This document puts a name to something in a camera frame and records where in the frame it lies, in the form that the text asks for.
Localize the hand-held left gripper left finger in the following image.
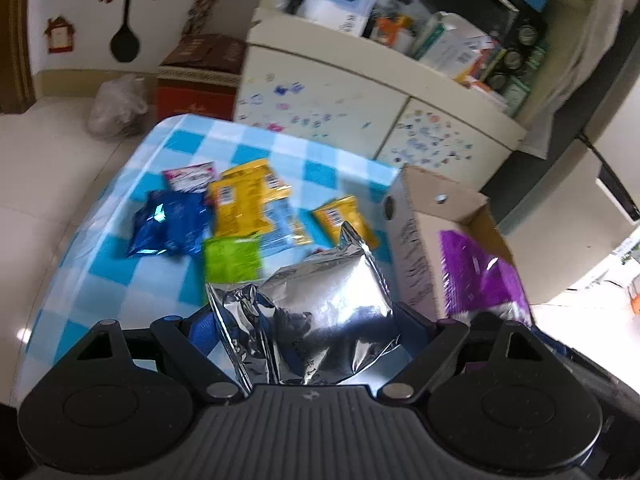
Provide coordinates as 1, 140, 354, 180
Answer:
75, 310, 238, 403

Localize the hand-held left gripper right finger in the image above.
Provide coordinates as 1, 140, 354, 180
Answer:
380, 304, 546, 403

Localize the green snack packet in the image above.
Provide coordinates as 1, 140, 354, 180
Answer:
202, 235, 264, 284

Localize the purple snack packet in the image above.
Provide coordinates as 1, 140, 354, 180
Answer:
439, 229, 534, 322

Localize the silver foil snack packet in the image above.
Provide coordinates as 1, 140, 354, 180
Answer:
205, 222, 402, 395

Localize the blue foil snack packet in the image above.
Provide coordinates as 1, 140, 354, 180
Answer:
126, 189, 212, 259

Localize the yellow snack packet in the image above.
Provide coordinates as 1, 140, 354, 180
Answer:
207, 182, 271, 239
312, 195, 379, 252
220, 159, 292, 203

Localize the blue checked tablecloth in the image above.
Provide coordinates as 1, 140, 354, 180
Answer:
15, 114, 402, 396

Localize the clear snack packet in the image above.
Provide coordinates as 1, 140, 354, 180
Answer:
264, 199, 312, 247

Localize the pink and white snack packet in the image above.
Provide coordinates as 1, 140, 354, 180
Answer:
161, 160, 217, 194

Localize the clear plastic bag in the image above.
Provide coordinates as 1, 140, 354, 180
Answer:
87, 74, 149, 139

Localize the red-brown cardboard box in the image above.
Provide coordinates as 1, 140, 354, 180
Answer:
155, 34, 247, 123

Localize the cream cabinet with stickers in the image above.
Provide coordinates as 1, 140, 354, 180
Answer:
234, 7, 529, 171

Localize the white and green box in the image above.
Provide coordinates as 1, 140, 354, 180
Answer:
414, 11, 490, 80

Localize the orange box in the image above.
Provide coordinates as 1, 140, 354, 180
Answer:
372, 15, 415, 45

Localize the white cloth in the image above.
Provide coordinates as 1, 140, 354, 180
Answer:
524, 0, 628, 147

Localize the flower vase wall decal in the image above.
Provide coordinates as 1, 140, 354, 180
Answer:
97, 0, 166, 63

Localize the red house wall sticker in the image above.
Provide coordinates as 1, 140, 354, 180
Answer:
45, 16, 77, 54

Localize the wooden door frame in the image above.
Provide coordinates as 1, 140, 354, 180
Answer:
0, 0, 37, 113

